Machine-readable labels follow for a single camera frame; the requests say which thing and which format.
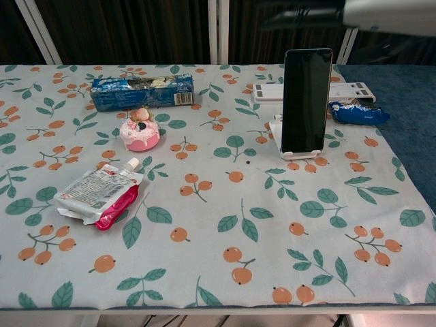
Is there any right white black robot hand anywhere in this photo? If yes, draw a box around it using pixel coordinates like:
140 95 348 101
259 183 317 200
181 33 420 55
260 0 436 37

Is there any black smartphone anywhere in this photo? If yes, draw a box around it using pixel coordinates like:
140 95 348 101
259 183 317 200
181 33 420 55
281 48 333 153

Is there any white folded bar stand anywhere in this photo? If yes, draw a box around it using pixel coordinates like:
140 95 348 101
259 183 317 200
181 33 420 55
251 82 377 104

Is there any white phone stand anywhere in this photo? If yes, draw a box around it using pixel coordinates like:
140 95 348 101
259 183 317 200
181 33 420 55
266 114 326 161

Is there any blue felt table mat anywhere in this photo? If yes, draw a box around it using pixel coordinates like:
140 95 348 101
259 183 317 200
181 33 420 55
332 63 436 212

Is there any blue snack packet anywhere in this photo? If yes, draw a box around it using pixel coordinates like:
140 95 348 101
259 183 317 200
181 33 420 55
328 100 391 125

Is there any floral fruit print tablecloth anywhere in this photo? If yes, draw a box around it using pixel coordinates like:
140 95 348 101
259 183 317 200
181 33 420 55
0 63 436 311

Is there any blue cookie box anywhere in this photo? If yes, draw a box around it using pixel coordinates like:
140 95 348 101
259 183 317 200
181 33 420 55
89 73 195 112

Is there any dark pleated curtain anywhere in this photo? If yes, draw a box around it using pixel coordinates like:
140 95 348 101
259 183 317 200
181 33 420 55
0 0 436 65

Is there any pink toy cake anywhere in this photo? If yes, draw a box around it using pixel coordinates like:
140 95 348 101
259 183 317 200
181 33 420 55
119 106 161 153

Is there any white pink drink pouch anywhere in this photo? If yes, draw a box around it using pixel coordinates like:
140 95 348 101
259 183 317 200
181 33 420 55
53 157 146 232

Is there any white frame pole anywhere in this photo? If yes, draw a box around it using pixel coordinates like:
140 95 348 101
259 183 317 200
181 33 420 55
15 0 62 65
335 25 360 65
207 0 229 65

